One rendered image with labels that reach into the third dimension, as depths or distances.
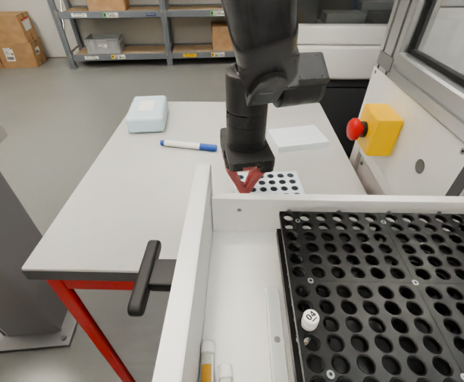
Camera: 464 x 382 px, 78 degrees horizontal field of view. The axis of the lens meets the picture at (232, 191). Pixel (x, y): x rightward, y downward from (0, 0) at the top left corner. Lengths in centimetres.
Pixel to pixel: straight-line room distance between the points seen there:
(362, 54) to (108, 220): 86
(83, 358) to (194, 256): 108
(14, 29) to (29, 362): 380
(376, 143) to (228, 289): 37
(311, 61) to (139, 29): 413
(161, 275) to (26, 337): 119
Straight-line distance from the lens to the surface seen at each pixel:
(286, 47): 28
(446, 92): 49
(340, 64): 103
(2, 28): 459
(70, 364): 132
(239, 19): 24
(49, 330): 138
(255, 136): 40
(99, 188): 63
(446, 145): 48
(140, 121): 77
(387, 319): 28
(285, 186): 53
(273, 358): 30
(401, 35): 62
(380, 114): 56
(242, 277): 34
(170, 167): 64
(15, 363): 142
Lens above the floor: 113
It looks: 40 degrees down
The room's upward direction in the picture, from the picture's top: straight up
